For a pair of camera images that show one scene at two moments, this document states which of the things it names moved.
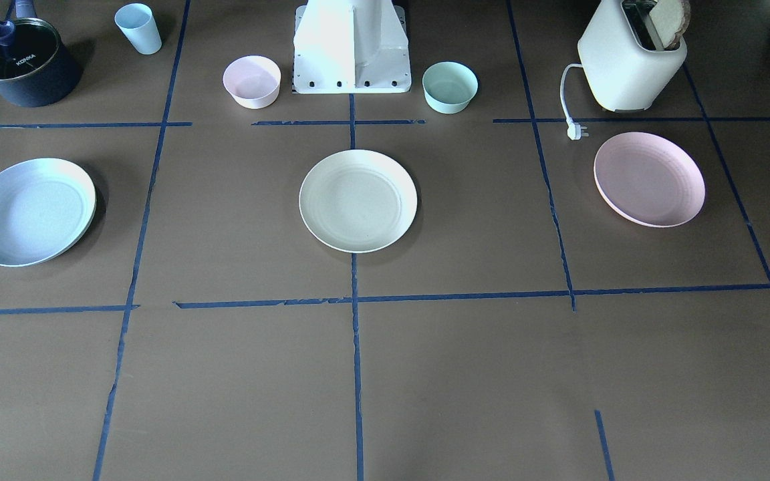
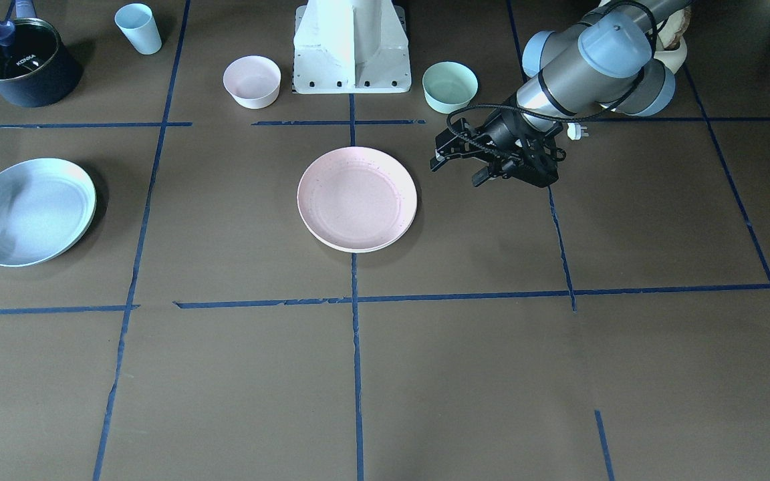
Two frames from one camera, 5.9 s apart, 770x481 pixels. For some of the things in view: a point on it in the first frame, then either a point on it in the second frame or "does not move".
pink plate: (647, 180) → (357, 198)
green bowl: (449, 86) does not move
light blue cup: (137, 22) does not move
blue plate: (27, 211) does not move
